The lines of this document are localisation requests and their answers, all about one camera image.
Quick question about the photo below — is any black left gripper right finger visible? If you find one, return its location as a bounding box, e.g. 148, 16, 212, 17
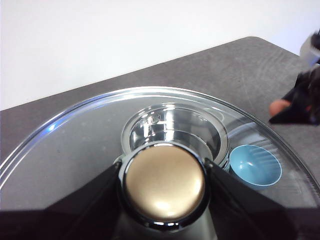
203, 157, 320, 240

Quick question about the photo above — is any glass steamer lid with knob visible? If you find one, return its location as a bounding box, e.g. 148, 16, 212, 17
0, 86, 320, 240

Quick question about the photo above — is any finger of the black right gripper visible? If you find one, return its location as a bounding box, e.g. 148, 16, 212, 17
268, 99, 320, 125
281, 71, 313, 106

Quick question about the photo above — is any pale grey camera box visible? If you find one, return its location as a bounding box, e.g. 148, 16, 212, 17
299, 29, 320, 68

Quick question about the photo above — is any blue ribbed bowl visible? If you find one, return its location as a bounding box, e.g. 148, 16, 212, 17
229, 144, 283, 190

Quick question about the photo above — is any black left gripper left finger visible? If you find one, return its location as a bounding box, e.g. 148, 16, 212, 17
0, 161, 124, 240

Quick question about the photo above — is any pale green electric steamer pot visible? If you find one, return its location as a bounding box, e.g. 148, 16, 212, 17
121, 102, 230, 171

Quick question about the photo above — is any brown egg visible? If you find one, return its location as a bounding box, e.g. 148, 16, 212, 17
269, 99, 292, 117

